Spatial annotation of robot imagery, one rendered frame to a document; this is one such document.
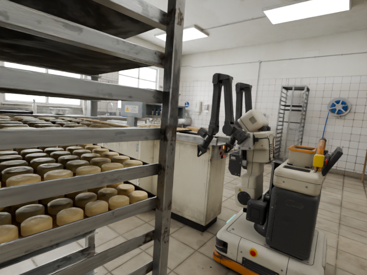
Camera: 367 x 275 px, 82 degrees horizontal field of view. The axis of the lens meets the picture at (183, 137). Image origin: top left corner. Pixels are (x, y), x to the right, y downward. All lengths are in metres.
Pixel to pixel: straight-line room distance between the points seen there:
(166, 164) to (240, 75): 5.87
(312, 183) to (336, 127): 4.31
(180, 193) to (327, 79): 4.49
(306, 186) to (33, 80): 1.32
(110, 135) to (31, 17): 0.22
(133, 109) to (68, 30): 1.79
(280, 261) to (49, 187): 1.38
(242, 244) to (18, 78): 1.50
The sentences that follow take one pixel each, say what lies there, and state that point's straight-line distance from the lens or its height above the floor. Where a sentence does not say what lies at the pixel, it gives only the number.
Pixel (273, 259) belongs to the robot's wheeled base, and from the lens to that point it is 1.58.
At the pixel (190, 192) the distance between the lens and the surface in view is 2.06.
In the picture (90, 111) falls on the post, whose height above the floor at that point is 1.09.
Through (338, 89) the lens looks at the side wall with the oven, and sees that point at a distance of 5.71.
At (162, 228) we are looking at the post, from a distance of 0.58.
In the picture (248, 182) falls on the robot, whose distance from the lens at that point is 1.65.
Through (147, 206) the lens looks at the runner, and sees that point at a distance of 0.56.
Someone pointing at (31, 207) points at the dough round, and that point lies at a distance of 0.58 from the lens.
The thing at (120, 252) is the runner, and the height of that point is 0.78.
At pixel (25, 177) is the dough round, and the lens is 0.49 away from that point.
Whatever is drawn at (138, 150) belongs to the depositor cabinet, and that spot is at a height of 0.69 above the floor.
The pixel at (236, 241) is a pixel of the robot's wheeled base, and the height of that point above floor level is 0.26.
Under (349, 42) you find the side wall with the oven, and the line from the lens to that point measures 5.90.
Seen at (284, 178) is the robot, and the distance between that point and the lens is 1.41.
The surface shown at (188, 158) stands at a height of 0.68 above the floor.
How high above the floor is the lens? 1.11
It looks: 7 degrees down
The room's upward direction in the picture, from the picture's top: 4 degrees clockwise
